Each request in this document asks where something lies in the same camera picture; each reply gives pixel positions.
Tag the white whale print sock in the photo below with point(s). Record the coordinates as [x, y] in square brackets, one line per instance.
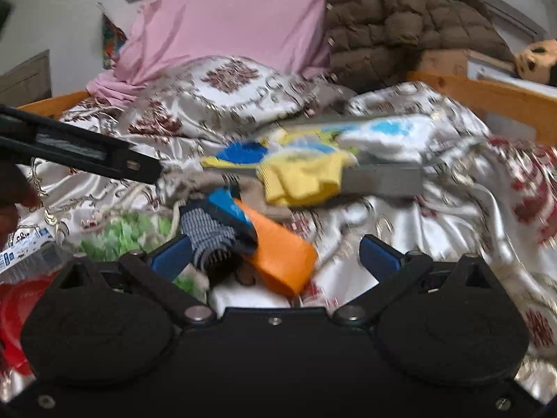
[383, 135]

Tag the navy striped orange sock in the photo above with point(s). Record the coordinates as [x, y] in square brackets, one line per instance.
[270, 244]

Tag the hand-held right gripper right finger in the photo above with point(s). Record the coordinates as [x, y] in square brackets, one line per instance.
[379, 254]

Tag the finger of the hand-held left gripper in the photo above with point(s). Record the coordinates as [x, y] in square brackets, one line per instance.
[130, 167]
[56, 127]

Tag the person's left hand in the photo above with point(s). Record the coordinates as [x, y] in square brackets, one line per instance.
[15, 187]

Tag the wooden bed frame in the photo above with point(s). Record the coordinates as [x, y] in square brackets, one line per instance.
[478, 91]

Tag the blue yellow sock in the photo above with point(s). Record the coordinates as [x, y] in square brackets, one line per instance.
[237, 156]

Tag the green patterned packet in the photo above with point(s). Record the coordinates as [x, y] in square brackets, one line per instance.
[117, 235]

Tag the white blue small carton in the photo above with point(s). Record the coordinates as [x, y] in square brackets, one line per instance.
[26, 254]

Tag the pink hanging sheet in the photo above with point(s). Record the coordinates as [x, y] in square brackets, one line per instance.
[226, 17]

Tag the grey wall board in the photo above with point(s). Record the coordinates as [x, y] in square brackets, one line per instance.
[26, 78]

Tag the white cabinet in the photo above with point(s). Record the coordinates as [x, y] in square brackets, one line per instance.
[496, 69]

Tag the red lid plastic jar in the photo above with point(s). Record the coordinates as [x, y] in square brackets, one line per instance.
[17, 313]

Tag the colourful hanging wall picture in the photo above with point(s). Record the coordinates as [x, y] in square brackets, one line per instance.
[112, 41]

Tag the yellow striped sock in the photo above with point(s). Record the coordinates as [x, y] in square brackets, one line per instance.
[304, 176]

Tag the brown puffer jacket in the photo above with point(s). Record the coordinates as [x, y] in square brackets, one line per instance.
[391, 21]

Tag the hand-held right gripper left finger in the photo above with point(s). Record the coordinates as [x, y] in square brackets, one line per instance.
[170, 253]

